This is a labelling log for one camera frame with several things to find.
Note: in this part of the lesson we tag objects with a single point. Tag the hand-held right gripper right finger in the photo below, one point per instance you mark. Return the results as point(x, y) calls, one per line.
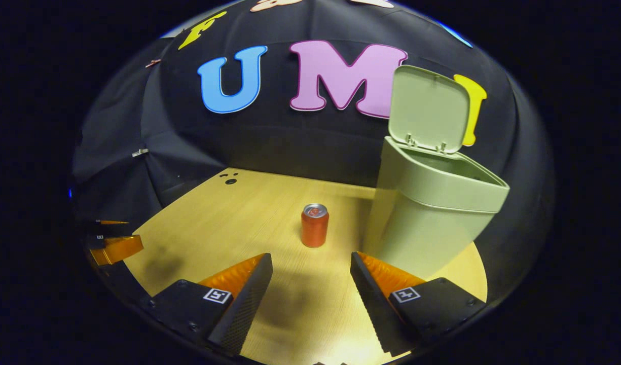
point(371, 299)

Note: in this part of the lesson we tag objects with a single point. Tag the pale green desktop garbage bin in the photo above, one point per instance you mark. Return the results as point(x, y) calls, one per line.
point(432, 213)

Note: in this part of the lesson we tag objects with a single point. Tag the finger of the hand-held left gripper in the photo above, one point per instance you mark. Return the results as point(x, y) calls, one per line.
point(120, 248)
point(112, 222)

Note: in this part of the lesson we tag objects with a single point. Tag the black backdrop cloth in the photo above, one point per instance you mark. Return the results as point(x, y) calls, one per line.
point(269, 142)

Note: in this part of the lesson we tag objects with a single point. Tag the wooden desktop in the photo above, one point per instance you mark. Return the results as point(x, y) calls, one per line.
point(269, 223)

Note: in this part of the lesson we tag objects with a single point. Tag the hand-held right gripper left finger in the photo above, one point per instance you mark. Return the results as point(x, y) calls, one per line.
point(247, 304)

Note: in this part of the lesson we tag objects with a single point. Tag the orange pop can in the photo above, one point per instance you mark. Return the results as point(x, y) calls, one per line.
point(315, 228)

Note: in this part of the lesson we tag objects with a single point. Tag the silver metal clip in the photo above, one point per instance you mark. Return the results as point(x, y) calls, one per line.
point(140, 152)

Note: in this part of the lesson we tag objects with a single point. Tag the copper metal clip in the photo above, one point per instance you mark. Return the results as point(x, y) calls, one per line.
point(153, 63)

